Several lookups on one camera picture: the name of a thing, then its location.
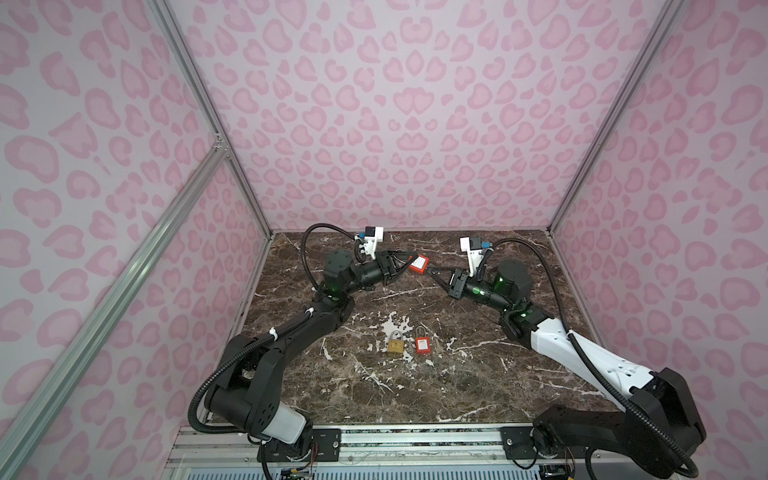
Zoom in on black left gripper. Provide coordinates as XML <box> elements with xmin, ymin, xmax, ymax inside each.
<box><xmin>342</xmin><ymin>251</ymin><xmax>415</xmax><ymax>298</ymax></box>

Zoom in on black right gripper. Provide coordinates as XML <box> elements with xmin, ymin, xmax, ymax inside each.
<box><xmin>428</xmin><ymin>267</ymin><xmax>515</xmax><ymax>314</ymax></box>

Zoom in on brass padlock silver shackle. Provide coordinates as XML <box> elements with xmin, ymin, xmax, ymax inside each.
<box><xmin>387</xmin><ymin>330</ymin><xmax>405</xmax><ymax>355</ymax></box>

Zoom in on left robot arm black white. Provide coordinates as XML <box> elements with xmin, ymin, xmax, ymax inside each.
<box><xmin>188</xmin><ymin>250</ymin><xmax>418</xmax><ymax>455</ymax></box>

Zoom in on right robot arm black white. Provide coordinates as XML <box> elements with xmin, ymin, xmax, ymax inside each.
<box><xmin>428</xmin><ymin>260</ymin><xmax>706</xmax><ymax>479</ymax></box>

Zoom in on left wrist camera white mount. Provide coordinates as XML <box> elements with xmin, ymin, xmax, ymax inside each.
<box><xmin>354</xmin><ymin>226</ymin><xmax>384</xmax><ymax>263</ymax></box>

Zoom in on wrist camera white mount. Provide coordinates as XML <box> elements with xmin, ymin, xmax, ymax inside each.
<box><xmin>354</xmin><ymin>226</ymin><xmax>384</xmax><ymax>263</ymax></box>
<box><xmin>460</xmin><ymin>236</ymin><xmax>491</xmax><ymax>277</ymax></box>

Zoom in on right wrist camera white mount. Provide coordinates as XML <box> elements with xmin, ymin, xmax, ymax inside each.
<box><xmin>460</xmin><ymin>236</ymin><xmax>491</xmax><ymax>277</ymax></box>

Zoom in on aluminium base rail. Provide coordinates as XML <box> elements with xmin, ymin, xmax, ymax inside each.
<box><xmin>161</xmin><ymin>423</ymin><xmax>648</xmax><ymax>479</ymax></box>

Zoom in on left corner aluminium post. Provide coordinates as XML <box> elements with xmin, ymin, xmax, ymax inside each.
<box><xmin>146</xmin><ymin>0</ymin><xmax>274</xmax><ymax>240</ymax></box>

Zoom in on corner aluminium post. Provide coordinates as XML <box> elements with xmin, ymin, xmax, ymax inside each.
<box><xmin>146</xmin><ymin>0</ymin><xmax>274</xmax><ymax>240</ymax></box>
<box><xmin>547</xmin><ymin>0</ymin><xmax>688</xmax><ymax>238</ymax></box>

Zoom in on right corner aluminium post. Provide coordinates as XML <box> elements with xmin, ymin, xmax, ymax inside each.
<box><xmin>547</xmin><ymin>0</ymin><xmax>688</xmax><ymax>238</ymax></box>

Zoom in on left diagonal aluminium frame bar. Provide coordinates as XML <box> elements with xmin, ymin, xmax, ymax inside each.
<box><xmin>1</xmin><ymin>144</ymin><xmax>228</xmax><ymax>479</ymax></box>

